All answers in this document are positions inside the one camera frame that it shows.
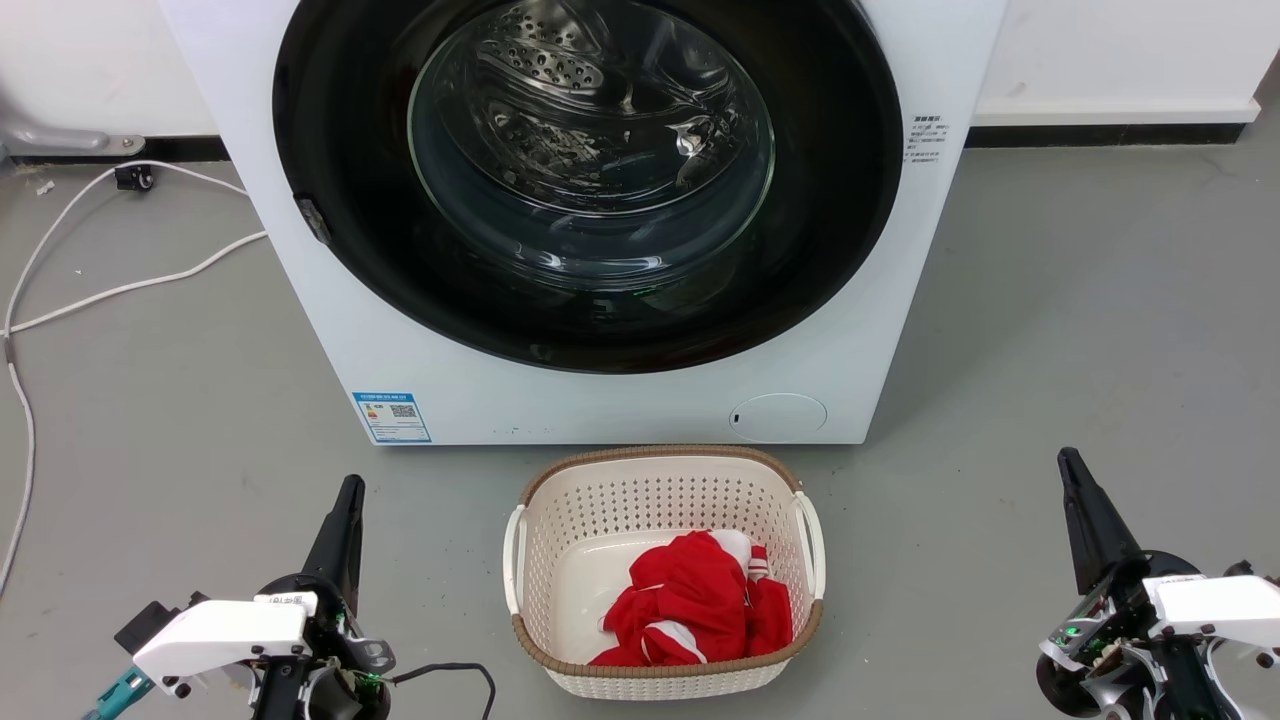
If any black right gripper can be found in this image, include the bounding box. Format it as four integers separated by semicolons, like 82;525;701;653
1034;446;1245;720

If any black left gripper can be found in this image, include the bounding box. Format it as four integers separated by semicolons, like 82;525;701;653
250;474;397;720

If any white front-load washing machine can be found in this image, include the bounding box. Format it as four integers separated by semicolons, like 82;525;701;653
160;0;1009;447

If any black round glass washer door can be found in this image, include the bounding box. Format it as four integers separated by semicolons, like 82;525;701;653
272;0;905;376

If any blue energy label sticker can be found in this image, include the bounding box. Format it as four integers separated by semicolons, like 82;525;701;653
352;391;433;445

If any cream perforated laundry basket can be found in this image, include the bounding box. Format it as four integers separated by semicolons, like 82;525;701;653
502;445;827;701

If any round white filter cover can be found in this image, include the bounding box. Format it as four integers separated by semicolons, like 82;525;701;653
728;392;829;444

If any red and white garment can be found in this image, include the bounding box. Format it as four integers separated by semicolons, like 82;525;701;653
588;530;795;668

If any black baseboard strip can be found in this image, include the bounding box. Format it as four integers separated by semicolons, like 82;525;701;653
965;121;1253;150

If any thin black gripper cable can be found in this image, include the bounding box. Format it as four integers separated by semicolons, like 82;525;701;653
388;661;498;720

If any white hose cable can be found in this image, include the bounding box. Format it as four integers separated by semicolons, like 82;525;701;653
5;231;269;336

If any long white power cable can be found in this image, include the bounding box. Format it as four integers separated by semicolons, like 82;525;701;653
0;160;251;601

